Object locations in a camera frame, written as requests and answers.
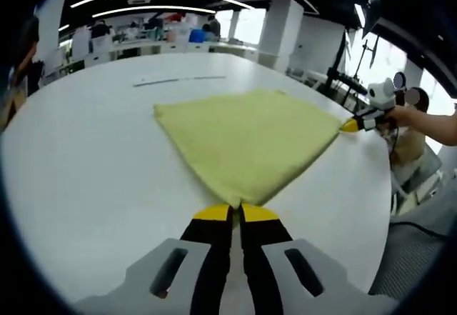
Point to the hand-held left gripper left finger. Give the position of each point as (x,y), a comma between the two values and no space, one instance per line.
(210,243)

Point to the person's right hand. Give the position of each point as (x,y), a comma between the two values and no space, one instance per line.
(401,118)

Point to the ceiling air vent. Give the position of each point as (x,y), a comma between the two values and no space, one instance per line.
(138,0)

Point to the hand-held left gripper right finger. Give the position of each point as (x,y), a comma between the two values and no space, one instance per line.
(264,243)

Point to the white counter cabinet row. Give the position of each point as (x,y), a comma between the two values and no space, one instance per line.
(160,49)

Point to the brown cardboard box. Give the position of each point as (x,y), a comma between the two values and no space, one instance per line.
(12,104)

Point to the grey mesh office chair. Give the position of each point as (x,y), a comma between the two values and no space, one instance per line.
(414,258)

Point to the white office chair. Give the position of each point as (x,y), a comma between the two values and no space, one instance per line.
(425,175)

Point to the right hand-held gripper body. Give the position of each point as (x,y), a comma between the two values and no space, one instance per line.
(382,93)

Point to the blue container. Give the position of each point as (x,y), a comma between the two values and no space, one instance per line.
(197,35)

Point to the multicolour sweater garment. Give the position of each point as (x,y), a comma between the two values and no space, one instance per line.
(250,140)

